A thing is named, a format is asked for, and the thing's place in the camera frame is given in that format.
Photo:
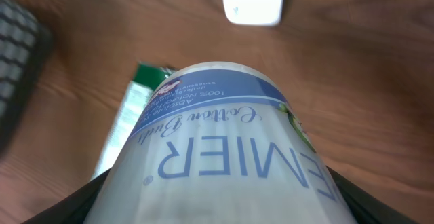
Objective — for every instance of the grey plastic mesh basket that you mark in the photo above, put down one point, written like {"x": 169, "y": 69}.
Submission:
{"x": 25, "y": 46}

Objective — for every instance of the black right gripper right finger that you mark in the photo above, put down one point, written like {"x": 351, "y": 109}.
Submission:
{"x": 365, "y": 208}

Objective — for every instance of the white cotton swab tub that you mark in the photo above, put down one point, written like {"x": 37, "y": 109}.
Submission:
{"x": 218, "y": 143}

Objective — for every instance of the green white gloves package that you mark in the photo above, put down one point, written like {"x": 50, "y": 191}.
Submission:
{"x": 139, "y": 90}

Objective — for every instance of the white barcode scanner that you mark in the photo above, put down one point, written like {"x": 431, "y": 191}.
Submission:
{"x": 253, "y": 12}

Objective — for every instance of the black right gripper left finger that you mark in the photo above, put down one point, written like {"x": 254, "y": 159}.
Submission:
{"x": 74, "y": 208}

